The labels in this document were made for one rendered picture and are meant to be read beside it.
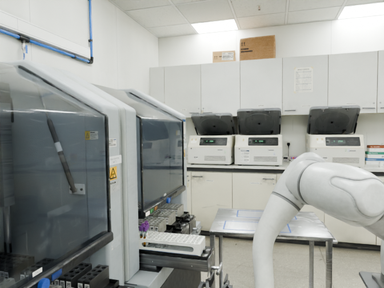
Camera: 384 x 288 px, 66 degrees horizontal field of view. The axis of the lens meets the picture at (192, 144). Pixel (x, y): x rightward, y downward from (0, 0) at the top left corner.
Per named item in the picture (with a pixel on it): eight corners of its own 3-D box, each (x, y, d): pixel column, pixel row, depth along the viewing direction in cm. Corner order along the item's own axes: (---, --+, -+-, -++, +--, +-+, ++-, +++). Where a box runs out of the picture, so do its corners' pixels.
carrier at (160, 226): (162, 229, 157) (162, 218, 157) (166, 229, 156) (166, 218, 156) (154, 236, 146) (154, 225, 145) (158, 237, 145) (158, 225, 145)
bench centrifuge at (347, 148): (310, 167, 331) (310, 105, 327) (304, 161, 390) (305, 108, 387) (366, 168, 315) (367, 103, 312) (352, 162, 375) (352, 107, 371)
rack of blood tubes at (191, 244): (135, 251, 133) (135, 238, 132) (145, 243, 142) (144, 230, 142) (200, 259, 125) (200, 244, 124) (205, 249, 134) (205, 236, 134)
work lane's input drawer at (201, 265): (67, 259, 141) (66, 241, 140) (85, 248, 154) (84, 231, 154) (218, 279, 121) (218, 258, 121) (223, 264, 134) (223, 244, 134)
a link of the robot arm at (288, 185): (262, 186, 98) (287, 195, 85) (291, 143, 101) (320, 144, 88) (288, 208, 101) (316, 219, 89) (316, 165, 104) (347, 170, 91)
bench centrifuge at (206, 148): (186, 164, 371) (186, 113, 367) (200, 159, 430) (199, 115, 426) (230, 166, 354) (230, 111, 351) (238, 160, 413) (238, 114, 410)
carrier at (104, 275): (104, 281, 104) (104, 264, 103) (110, 282, 103) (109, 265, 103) (84, 300, 93) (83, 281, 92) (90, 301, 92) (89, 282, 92)
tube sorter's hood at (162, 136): (46, 211, 142) (41, 78, 139) (113, 187, 200) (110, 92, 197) (144, 219, 128) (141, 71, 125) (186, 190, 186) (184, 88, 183)
